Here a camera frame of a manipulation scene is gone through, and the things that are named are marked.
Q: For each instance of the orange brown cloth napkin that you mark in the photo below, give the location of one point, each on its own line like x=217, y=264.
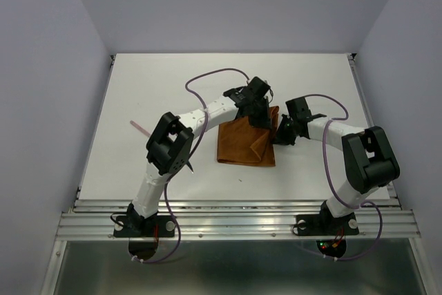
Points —
x=241, y=144

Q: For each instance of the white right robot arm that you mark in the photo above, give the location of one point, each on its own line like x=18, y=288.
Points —
x=369, y=160

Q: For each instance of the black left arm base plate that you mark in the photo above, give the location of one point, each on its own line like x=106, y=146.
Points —
x=155, y=227

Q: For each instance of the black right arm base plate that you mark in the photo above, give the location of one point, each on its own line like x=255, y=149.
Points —
x=321, y=226

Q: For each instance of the pink handled fork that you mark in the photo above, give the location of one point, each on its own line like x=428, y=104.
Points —
x=139, y=128

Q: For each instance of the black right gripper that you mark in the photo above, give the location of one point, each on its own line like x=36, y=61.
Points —
x=280, y=137

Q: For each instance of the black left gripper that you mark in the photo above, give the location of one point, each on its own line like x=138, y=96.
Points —
x=263, y=122

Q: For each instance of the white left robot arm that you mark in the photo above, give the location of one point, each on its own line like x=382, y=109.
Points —
x=169, y=145

